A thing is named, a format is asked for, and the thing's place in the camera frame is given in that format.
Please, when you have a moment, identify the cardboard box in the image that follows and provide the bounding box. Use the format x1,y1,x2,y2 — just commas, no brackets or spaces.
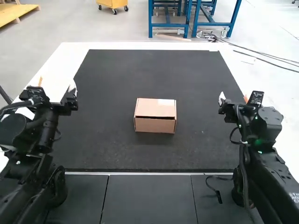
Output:
133,98,177,134

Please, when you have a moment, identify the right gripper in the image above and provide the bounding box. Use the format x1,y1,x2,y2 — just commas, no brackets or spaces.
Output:
218,91,249,124

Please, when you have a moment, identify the yellow wheeled cart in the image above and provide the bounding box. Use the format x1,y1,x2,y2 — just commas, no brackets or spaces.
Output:
96,0,129,15

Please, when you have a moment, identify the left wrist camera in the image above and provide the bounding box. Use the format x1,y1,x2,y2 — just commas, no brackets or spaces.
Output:
19,86,50,106

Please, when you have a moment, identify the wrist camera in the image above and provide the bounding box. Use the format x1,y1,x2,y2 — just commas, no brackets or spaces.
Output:
19,86,50,106
247,90,265,106

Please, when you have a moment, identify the wooden pallet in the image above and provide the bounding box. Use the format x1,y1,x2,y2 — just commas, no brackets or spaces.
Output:
0,4,42,29

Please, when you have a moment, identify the dark base panel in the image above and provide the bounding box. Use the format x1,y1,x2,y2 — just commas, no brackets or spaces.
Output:
100,174,199,224

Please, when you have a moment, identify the blue metal frame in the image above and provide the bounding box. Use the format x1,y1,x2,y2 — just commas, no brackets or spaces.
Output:
191,0,242,39
148,0,192,39

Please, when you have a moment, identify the black mat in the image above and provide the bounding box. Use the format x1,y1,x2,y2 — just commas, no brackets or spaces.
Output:
50,49,247,174

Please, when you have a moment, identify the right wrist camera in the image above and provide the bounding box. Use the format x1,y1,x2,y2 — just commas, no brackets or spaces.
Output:
247,90,265,106

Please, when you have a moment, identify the black floor cable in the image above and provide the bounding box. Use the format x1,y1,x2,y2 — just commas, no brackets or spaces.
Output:
202,32,299,73

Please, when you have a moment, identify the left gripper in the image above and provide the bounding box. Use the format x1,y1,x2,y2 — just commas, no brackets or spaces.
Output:
37,76,79,117

